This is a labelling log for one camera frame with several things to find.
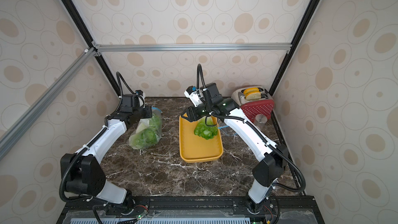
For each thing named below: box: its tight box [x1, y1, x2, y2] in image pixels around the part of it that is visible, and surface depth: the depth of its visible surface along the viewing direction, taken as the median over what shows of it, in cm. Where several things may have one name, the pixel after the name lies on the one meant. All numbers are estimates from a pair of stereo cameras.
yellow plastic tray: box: [178, 115, 224, 164], surface depth 94 cm
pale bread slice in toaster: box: [244, 91, 262, 101], surface depth 96 cm
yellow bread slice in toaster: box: [243, 87, 260, 96], surface depth 97 cm
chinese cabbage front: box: [128, 118, 154, 142], surface depth 89 cm
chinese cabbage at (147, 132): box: [129, 115, 163, 150], surface depth 89 cm
